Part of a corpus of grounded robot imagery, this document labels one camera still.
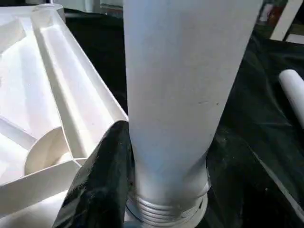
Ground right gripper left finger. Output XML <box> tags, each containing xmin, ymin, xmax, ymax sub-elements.
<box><xmin>51</xmin><ymin>120</ymin><xmax>136</xmax><ymax>228</ymax></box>

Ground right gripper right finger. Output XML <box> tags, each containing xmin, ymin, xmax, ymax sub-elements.
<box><xmin>204</xmin><ymin>131</ymin><xmax>296</xmax><ymax>228</ymax></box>

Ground white plastic table top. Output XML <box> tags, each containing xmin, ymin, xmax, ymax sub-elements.
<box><xmin>0</xmin><ymin>4</ymin><xmax>130</xmax><ymax>228</ymax></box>

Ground white plastic table leg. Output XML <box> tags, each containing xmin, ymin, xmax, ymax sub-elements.
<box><xmin>122</xmin><ymin>0</ymin><xmax>264</xmax><ymax>228</ymax></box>
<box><xmin>277</xmin><ymin>68</ymin><xmax>304</xmax><ymax>130</ymax></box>

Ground black work mat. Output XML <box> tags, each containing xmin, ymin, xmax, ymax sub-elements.
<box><xmin>62</xmin><ymin>9</ymin><xmax>304</xmax><ymax>228</ymax></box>

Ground white glass door cabinet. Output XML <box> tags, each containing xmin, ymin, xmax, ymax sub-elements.
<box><xmin>256</xmin><ymin>0</ymin><xmax>304</xmax><ymax>42</ymax></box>

